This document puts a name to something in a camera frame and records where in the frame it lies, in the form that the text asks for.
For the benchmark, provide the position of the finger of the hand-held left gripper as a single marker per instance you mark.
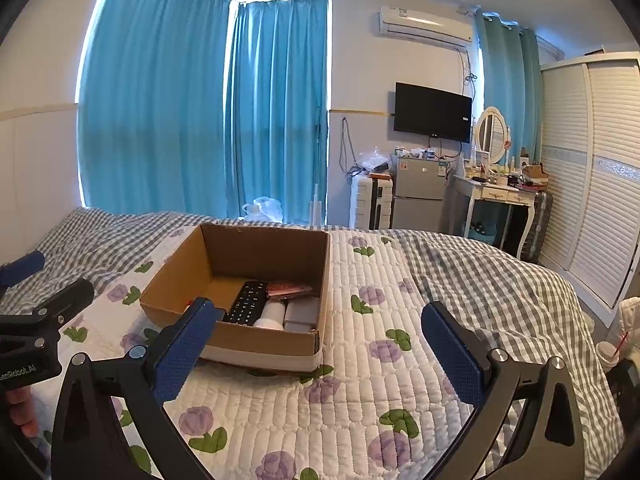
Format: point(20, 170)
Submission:
point(22, 266)
point(70, 297)

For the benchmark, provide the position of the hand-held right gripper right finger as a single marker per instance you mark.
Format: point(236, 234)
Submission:
point(452, 355)

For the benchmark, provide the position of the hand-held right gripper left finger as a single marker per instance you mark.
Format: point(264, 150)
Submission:
point(182, 355)

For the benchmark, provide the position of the black remote control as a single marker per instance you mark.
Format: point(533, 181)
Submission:
point(245, 302)

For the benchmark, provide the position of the brown cardboard box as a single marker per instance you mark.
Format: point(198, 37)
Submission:
point(270, 345)

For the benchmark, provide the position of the white lint remover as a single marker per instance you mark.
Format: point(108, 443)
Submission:
point(270, 316)

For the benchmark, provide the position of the pink patterned box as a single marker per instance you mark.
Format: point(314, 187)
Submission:
point(290, 290)

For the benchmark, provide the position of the small white box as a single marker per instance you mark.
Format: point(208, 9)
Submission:
point(302, 315)

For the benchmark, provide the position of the person's left hand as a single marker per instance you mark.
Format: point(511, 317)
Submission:
point(22, 410)

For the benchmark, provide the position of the floral white quilt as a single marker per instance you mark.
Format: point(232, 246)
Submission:
point(360, 330)

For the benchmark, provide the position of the drink cup with red straw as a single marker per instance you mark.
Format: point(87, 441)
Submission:
point(611, 352)

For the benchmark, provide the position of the grey suitcase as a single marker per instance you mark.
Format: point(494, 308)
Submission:
point(544, 225)

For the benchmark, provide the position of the silver small fridge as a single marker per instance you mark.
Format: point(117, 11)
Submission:
point(417, 195)

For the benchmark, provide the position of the white dressing table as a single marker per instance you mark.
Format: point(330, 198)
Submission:
point(500, 195)

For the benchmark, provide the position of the white plastic bag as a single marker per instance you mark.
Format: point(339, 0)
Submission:
point(262, 208)

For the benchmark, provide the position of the white suitcase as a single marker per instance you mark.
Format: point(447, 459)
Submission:
point(370, 202)

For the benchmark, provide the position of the white fluffy cloth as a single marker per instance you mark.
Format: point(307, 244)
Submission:
point(631, 325)

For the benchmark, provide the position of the group of cosmetic bottles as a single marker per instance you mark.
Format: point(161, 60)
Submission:
point(492, 172)

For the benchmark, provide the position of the small open cardboard box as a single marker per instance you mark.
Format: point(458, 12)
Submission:
point(534, 172)

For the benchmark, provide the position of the clutter of small fridge items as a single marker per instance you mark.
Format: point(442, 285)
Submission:
point(417, 152)

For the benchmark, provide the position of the clear plastic bag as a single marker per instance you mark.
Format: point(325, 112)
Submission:
point(374, 161)

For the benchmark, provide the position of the wide blue curtain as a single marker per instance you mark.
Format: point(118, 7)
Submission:
point(155, 95)

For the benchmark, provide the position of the white oval mirror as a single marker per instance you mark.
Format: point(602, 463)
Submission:
point(492, 132)

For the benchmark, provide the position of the white slatted wardrobe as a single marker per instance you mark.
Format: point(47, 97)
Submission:
point(595, 175)

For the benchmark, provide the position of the narrow blue curtain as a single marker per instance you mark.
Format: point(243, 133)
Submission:
point(277, 110)

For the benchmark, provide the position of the teal curtain beside wardrobe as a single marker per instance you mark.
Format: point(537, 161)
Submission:
point(505, 75)

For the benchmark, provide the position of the air conditioner pipe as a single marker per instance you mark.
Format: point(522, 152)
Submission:
point(469, 67)

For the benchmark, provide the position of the white air conditioner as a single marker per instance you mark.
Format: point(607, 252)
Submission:
point(425, 27)

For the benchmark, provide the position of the black wall television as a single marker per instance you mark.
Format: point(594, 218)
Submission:
point(432, 110)

